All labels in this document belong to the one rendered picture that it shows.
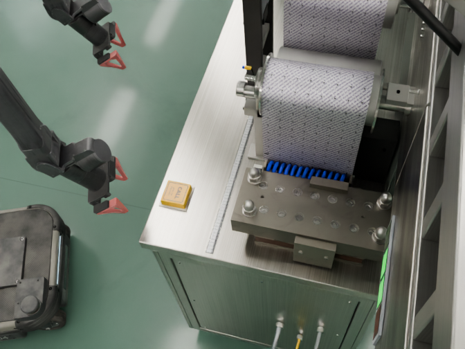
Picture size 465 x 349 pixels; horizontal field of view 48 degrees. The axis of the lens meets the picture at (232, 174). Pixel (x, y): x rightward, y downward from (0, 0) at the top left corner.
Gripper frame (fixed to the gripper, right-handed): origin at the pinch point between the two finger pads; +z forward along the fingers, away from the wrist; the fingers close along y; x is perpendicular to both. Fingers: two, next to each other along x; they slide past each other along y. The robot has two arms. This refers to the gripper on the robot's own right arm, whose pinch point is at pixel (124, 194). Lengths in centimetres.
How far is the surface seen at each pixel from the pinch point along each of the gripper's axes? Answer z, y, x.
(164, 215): 16.6, 0.3, 0.5
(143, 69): 85, 148, 63
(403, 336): -10, -53, -61
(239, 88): 3.5, 17.1, -35.9
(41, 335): 61, 1, 105
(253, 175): 15.0, -0.9, -29.9
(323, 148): 19, 0, -48
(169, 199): 15.6, 3.8, -2.6
